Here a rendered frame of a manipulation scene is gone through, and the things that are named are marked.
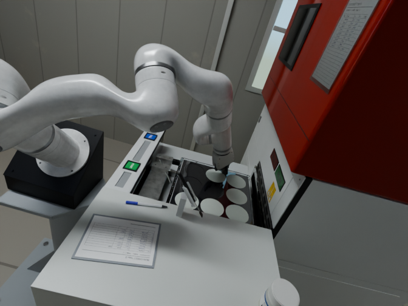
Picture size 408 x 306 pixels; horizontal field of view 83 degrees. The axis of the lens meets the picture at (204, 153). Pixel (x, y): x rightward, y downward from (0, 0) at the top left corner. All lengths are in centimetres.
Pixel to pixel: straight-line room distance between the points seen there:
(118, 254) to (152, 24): 202
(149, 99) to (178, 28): 181
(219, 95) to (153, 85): 17
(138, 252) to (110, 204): 20
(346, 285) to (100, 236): 99
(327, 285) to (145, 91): 105
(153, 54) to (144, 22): 181
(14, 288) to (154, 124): 148
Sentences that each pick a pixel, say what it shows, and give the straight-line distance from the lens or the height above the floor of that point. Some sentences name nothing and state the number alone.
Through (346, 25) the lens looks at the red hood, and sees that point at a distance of 78.
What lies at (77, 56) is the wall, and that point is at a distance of 278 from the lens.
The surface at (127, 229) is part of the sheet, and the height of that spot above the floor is 97.
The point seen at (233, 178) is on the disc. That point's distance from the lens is 117.
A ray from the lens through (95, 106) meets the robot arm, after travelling 59.
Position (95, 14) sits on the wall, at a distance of 260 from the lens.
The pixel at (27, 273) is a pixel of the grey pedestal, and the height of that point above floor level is 1.
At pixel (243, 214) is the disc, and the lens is 101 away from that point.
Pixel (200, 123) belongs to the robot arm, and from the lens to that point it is 87.
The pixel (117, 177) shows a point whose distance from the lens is 94.
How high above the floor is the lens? 158
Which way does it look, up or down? 32 degrees down
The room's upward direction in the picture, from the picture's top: 17 degrees clockwise
